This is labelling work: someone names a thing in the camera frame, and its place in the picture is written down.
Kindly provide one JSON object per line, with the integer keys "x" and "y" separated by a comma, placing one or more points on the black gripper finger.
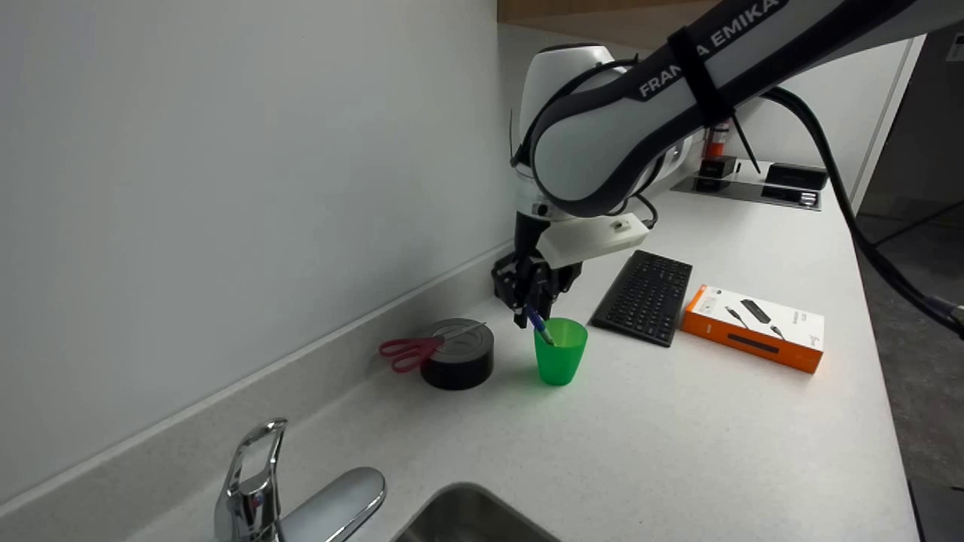
{"x": 506, "y": 284}
{"x": 543, "y": 291}

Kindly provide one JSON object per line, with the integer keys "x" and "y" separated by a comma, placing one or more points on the green plastic cup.
{"x": 559, "y": 352}

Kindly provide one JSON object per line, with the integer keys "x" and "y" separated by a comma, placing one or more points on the stainless steel sink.
{"x": 465, "y": 513}

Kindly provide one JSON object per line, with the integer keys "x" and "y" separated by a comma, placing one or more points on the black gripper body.
{"x": 527, "y": 261}

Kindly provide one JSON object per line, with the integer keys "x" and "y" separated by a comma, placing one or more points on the orange white product box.
{"x": 775, "y": 333}

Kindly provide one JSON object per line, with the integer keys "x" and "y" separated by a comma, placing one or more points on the black keyboard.
{"x": 647, "y": 301}

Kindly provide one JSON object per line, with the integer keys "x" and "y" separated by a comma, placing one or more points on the red scissors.
{"x": 407, "y": 354}

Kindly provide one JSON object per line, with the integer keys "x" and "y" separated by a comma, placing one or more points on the black device on counter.
{"x": 766, "y": 181}

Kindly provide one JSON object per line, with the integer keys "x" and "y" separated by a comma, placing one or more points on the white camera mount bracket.
{"x": 584, "y": 240}

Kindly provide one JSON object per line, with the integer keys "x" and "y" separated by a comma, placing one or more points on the dark bottle red label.
{"x": 715, "y": 151}

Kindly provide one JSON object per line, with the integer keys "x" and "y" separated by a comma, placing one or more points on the black tape roll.
{"x": 462, "y": 359}

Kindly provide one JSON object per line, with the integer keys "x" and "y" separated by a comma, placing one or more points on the blue pen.
{"x": 536, "y": 325}

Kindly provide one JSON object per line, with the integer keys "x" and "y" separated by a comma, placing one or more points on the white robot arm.
{"x": 599, "y": 125}

